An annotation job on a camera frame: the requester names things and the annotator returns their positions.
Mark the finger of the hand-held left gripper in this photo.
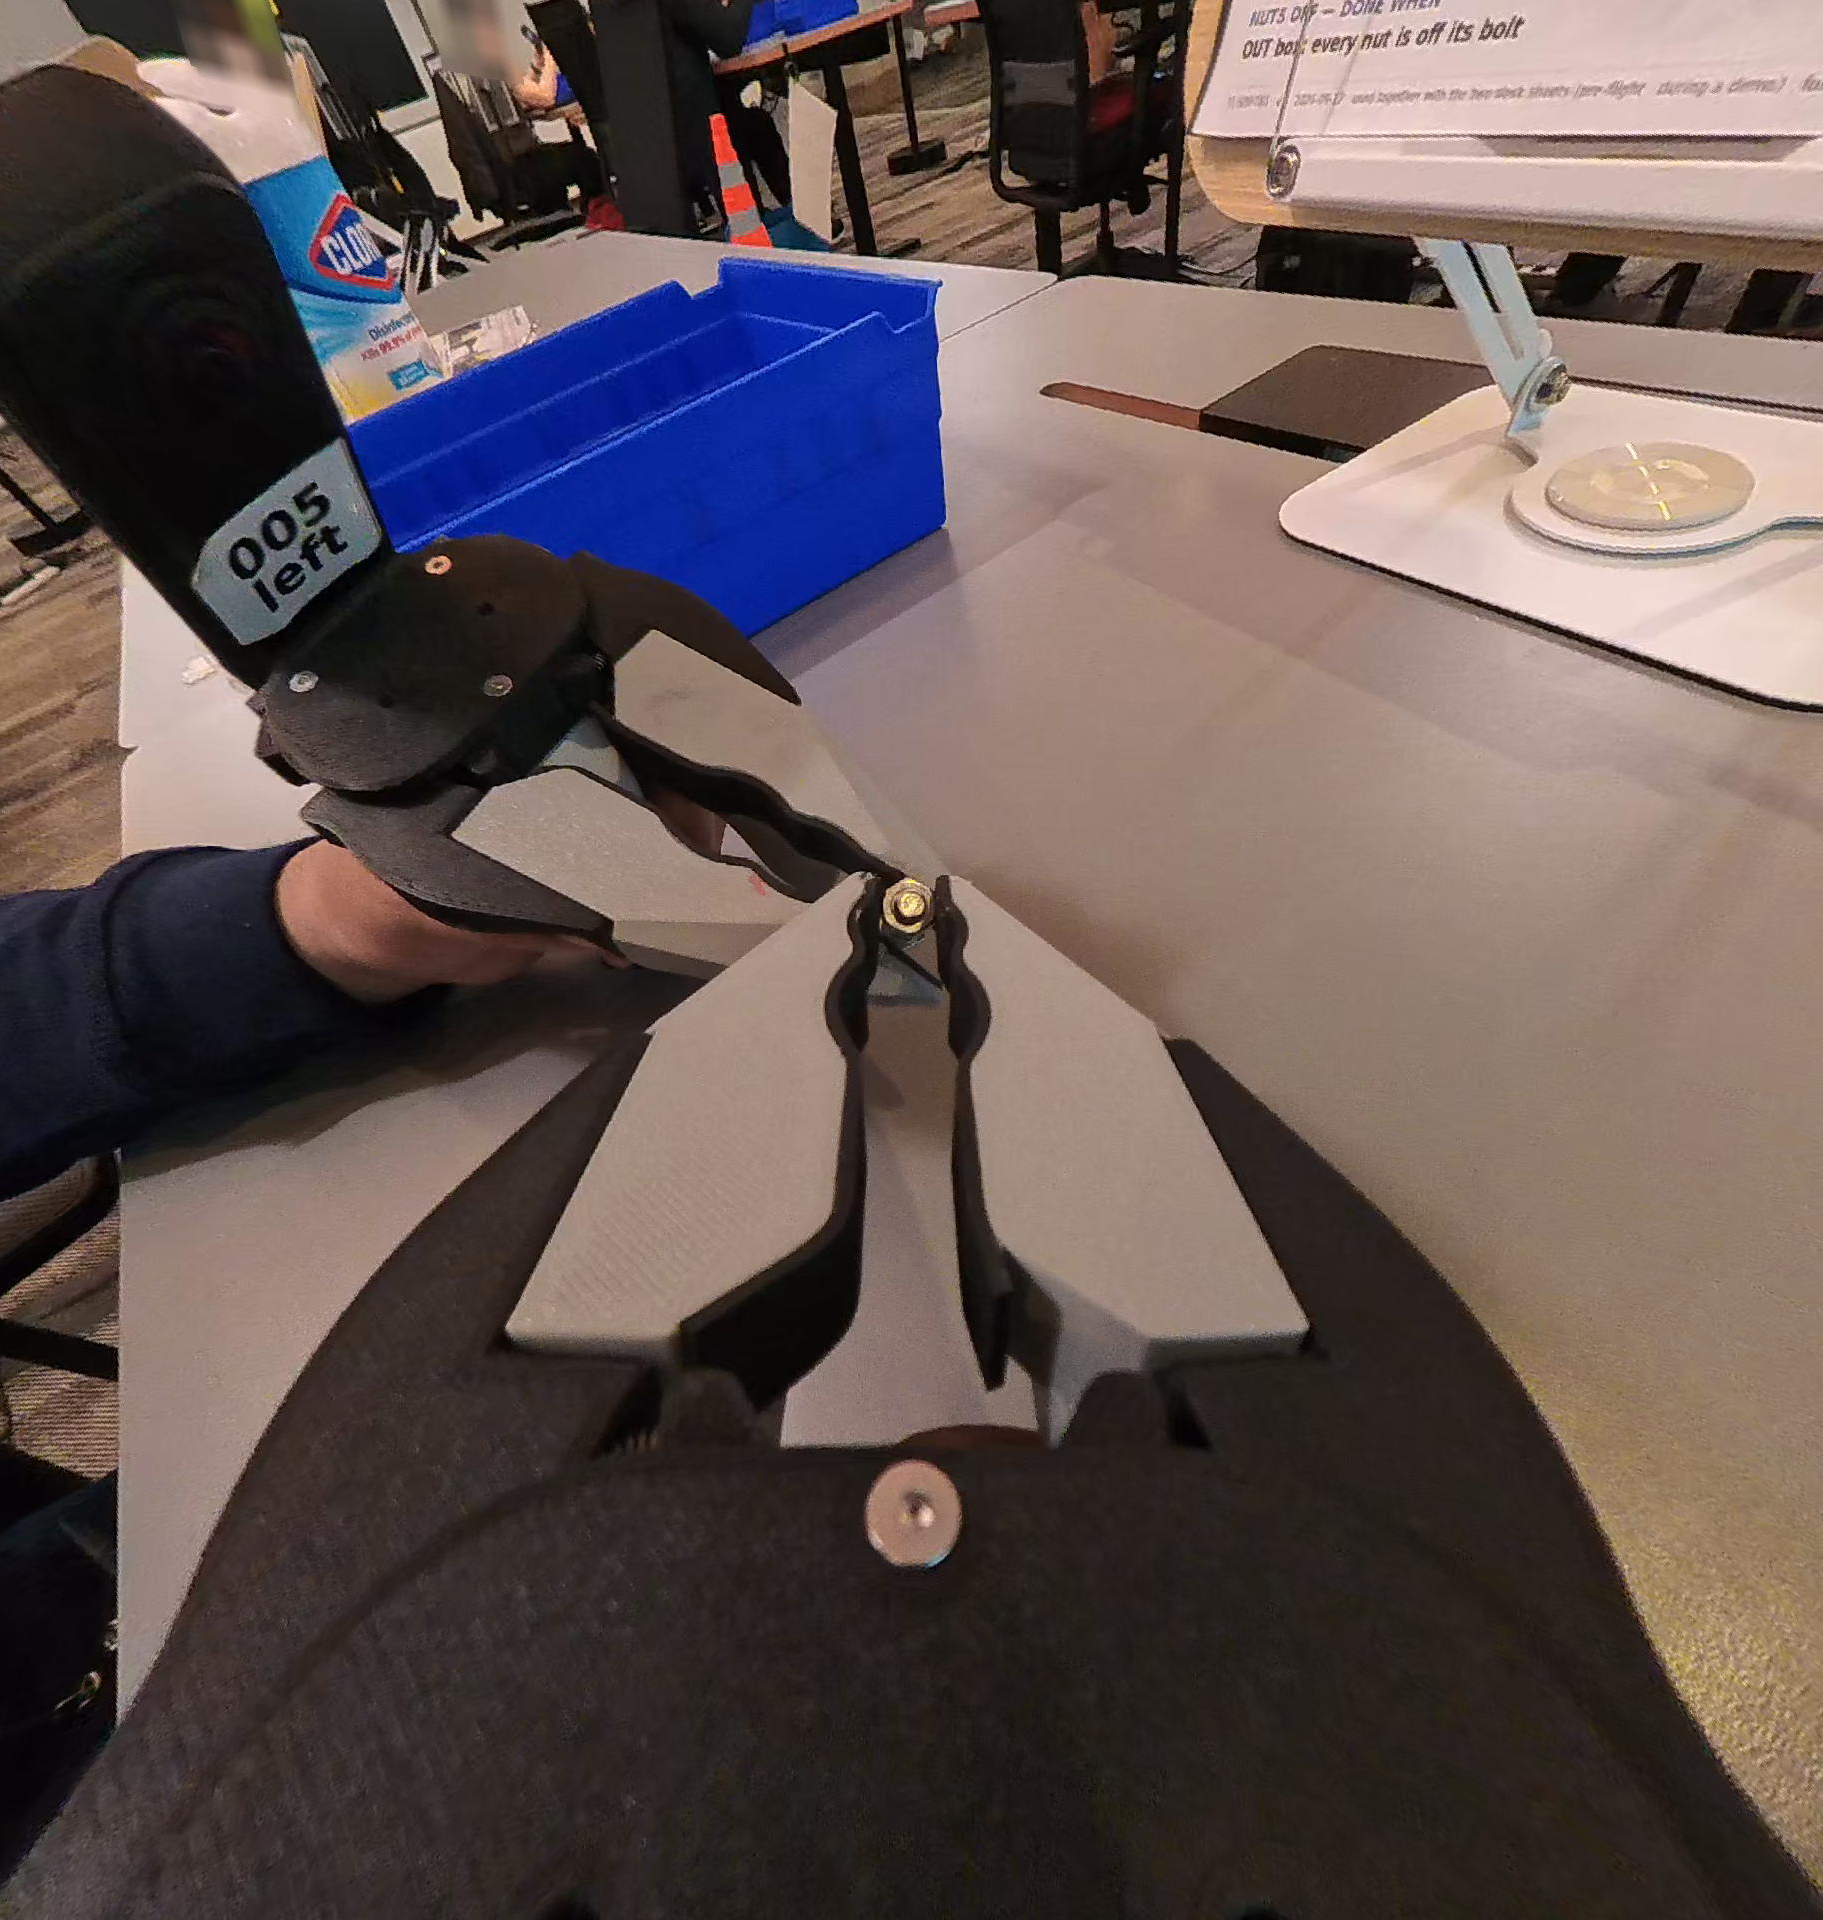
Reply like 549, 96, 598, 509
592, 626, 919, 901
450, 764, 944, 994

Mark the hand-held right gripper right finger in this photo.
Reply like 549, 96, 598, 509
925, 873, 1312, 1433

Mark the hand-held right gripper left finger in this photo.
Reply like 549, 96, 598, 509
501, 873, 871, 1411

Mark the blue plastic bin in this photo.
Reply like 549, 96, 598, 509
347, 256, 948, 638

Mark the person's left forearm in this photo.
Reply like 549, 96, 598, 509
0, 839, 341, 1215

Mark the person's left hand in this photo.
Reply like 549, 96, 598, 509
272, 836, 646, 1004

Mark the disinfecting wipes canister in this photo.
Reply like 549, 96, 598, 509
146, 56, 448, 420

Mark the printed paper leaflet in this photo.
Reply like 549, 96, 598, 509
414, 306, 537, 377

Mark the orange traffic cone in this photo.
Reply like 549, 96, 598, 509
705, 112, 774, 248

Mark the white leaning board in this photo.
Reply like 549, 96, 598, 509
782, 76, 847, 248

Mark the black light stand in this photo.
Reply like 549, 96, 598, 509
883, 0, 952, 177

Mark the person's office chair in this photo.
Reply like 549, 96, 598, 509
0, 1154, 120, 1441

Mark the white stand base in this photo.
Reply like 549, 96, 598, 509
1277, 236, 1823, 709

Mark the black office chair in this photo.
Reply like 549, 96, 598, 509
978, 0, 1197, 278

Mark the wooden display board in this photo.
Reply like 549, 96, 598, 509
1184, 0, 1823, 248

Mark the printed instruction sheet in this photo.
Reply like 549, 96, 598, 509
1192, 0, 1823, 203

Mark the dark table cable hatch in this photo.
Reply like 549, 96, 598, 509
1197, 343, 1498, 458

